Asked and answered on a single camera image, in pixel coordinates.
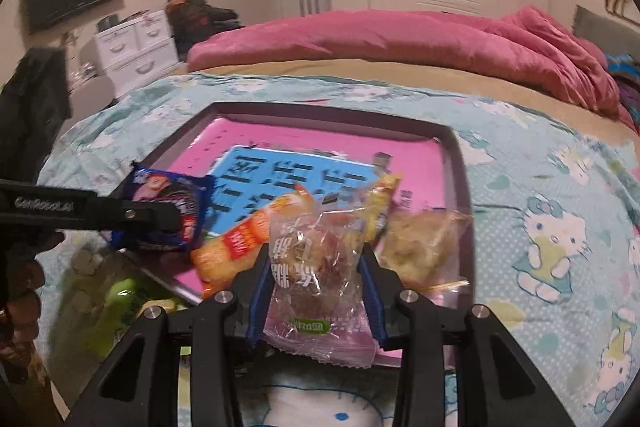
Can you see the person's left hand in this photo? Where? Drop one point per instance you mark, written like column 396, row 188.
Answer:
column 25, row 307

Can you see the pink and blue printed book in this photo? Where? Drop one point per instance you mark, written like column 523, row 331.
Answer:
column 325, row 147

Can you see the clear pastry packet green label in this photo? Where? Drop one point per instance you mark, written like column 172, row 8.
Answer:
column 315, row 277

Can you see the green snack packet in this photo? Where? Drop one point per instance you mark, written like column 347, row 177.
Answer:
column 127, row 297

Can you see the dark cloth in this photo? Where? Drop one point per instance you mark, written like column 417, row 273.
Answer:
column 35, row 107

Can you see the beige bed sheet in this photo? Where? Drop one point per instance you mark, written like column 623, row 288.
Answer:
column 350, row 72

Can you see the blue biscuit packet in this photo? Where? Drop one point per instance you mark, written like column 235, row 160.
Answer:
column 160, row 199

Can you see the pink duvet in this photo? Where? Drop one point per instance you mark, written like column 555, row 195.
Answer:
column 425, row 37

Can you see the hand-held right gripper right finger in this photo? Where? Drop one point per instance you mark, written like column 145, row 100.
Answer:
column 373, row 302

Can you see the grey quilted headboard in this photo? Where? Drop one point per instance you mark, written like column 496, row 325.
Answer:
column 607, row 37

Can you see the clear noodle snack packet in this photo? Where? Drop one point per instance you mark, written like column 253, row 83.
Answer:
column 425, row 247

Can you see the dark clothes pile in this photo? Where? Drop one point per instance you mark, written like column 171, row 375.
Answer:
column 200, row 22

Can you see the orange cracker packet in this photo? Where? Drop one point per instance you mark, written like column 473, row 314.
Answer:
column 235, row 249

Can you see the dark grey shallow box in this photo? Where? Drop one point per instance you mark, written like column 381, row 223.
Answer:
column 455, row 187

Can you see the striped colourful pillow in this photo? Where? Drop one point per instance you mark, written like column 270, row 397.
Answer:
column 625, row 82

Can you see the white drawer cabinet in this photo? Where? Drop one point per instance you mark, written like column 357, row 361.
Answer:
column 135, row 42

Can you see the long yellow snack packet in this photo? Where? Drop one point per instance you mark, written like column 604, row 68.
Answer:
column 381, row 207

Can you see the cat printed blue blanket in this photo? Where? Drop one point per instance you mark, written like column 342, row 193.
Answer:
column 545, row 257

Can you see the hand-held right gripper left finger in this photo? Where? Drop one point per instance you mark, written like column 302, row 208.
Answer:
column 257, row 307

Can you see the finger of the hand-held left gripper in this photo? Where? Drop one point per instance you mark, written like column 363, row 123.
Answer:
column 145, row 213

